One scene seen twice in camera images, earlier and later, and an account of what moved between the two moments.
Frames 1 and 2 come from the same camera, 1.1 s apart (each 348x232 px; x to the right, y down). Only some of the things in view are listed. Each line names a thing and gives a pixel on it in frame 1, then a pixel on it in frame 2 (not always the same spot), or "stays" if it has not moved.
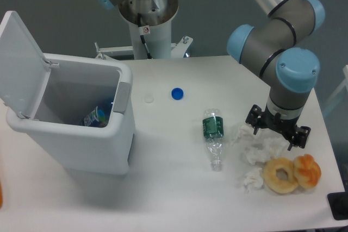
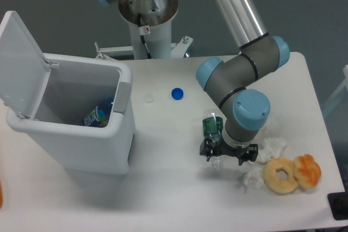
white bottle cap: [149, 99] stays
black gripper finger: [254, 118] -> [208, 148]
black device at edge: [338, 202] stays
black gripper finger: [300, 137] -> [248, 154]
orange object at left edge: [1, 195] stays
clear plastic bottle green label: [213, 131] stays
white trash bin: [74, 86] stays
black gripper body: [272, 120] -> [221, 148]
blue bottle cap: [177, 93] stays
